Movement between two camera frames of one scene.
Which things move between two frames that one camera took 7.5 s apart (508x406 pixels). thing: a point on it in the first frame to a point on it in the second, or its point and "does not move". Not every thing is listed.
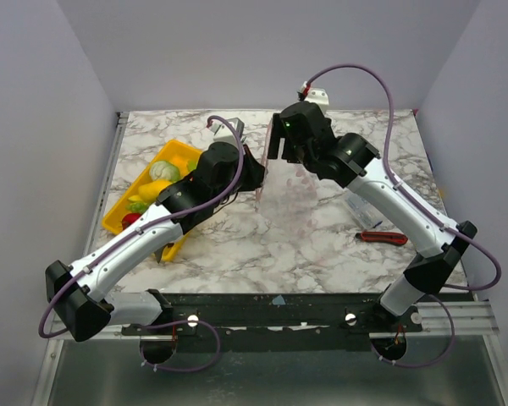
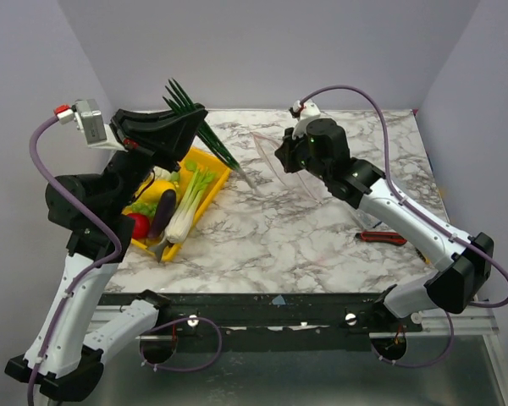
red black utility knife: x=389 y=238 does not move
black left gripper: x=256 y=172 to x=166 y=134
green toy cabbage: x=164 y=170 does not move
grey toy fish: x=159 y=253 does not move
